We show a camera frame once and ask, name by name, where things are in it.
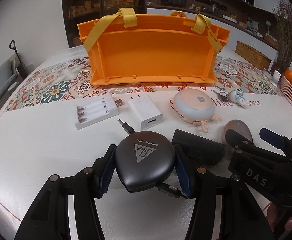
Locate small white jar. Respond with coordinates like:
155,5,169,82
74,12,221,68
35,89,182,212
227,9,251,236
271,70,281,85

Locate black upright vacuum cleaner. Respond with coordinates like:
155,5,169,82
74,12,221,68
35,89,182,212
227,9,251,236
9,40,29,80

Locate white USB wall adapter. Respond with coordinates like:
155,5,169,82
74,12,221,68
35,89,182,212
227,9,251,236
128,95,163,131

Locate round deer night light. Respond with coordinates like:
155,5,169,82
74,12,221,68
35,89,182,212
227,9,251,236
172,88,222,133

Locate grey computer mouse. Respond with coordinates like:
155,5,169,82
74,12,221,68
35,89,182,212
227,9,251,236
222,119,253,152

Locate orange plastic storage box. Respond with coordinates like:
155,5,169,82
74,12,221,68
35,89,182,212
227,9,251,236
78,8,230,85

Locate keychain with white figurine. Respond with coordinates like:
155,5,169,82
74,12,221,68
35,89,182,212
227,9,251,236
214,89,247,109

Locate woven wicker box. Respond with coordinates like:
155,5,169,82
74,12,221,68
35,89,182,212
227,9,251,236
235,41,272,70

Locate black rectangular device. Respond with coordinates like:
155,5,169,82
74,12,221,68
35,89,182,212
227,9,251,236
171,129,226,166

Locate dark wooden shelf cabinet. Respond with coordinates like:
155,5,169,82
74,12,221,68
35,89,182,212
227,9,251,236
61,0,279,56

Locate dried flower bouquet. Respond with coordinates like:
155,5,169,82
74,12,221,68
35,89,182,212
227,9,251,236
271,0,292,74

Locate white battery charger with USB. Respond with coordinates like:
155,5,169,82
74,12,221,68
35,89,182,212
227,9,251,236
75,94,124,130

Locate patterned tile table runner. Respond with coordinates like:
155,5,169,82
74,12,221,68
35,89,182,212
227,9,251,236
6,56,281,111

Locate black round Sika cable reel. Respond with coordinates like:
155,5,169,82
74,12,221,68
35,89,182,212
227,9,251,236
115,120,185,198

